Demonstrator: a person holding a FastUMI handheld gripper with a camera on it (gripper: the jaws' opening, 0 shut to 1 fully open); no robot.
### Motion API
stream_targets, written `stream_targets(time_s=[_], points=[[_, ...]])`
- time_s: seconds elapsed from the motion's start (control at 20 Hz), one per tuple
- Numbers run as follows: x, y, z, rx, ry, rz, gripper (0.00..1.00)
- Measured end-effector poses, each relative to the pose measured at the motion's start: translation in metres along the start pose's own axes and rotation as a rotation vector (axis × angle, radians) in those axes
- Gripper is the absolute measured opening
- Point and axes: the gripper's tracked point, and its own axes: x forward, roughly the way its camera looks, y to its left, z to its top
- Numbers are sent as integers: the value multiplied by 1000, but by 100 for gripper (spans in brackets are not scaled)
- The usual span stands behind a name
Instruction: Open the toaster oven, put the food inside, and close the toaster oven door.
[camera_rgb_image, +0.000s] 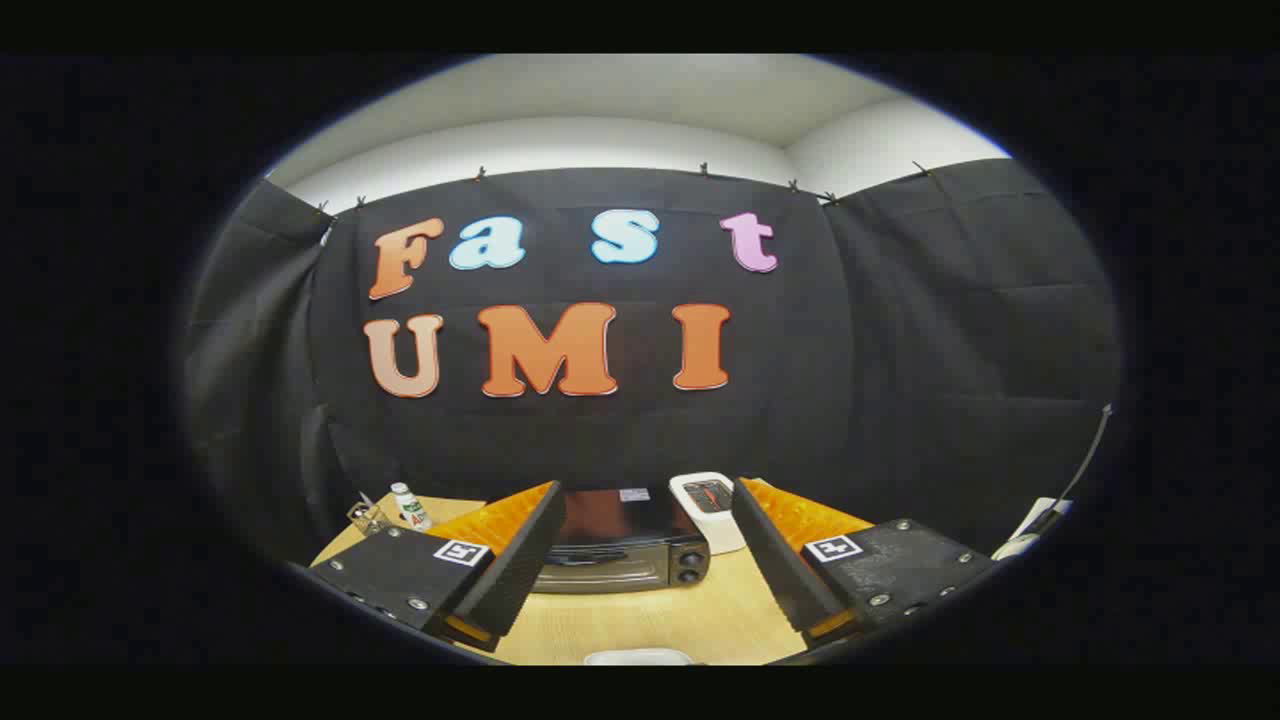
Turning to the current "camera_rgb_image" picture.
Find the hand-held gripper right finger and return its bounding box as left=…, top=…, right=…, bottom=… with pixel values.
left=731, top=477, right=996, bottom=649

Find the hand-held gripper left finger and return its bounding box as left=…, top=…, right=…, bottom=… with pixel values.
left=305, top=480, right=567, bottom=653

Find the black toaster oven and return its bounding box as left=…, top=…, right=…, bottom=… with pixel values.
left=532, top=487, right=712, bottom=595

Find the white plastic device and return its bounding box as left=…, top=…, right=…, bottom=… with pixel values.
left=668, top=472, right=746, bottom=556

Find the white bottle with green label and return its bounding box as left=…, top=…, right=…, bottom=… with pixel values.
left=390, top=483, right=433, bottom=532

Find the white plate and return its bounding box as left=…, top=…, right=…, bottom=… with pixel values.
left=583, top=648, right=694, bottom=667

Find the wire mesh holder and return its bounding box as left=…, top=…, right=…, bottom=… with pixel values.
left=347, top=492, right=393, bottom=536

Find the white object with black cable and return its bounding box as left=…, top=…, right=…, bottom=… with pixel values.
left=990, top=405, right=1113, bottom=561

